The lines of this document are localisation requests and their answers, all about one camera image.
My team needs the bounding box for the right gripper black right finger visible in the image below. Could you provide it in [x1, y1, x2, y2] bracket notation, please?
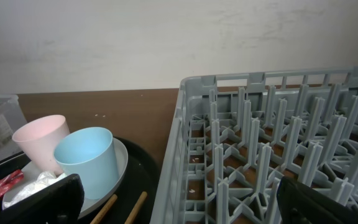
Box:
[277, 177, 358, 224]

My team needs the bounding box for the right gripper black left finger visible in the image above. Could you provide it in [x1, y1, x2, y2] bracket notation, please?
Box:
[0, 174, 85, 224]

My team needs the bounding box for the white tissue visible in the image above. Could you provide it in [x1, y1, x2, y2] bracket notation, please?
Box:
[2, 171, 67, 208]

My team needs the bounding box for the pink plastic cup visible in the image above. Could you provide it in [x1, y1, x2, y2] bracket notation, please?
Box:
[12, 114, 70, 175]

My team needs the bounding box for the light blue plastic cup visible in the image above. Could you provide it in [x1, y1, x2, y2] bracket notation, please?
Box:
[53, 127, 119, 200]

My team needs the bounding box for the grey dishwasher rack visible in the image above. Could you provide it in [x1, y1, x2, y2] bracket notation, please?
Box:
[150, 67, 358, 223]

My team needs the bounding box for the clear plastic bin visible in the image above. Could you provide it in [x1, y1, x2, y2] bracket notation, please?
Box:
[0, 95, 27, 161]

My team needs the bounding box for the left wooden chopstick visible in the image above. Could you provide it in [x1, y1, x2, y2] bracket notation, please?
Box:
[90, 194, 117, 224]

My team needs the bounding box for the wooden chopstick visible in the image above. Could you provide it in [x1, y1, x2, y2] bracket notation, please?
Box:
[124, 192, 147, 224]
[90, 194, 117, 224]

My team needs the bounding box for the right wooden chopstick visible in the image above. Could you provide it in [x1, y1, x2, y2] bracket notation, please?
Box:
[124, 192, 147, 224]

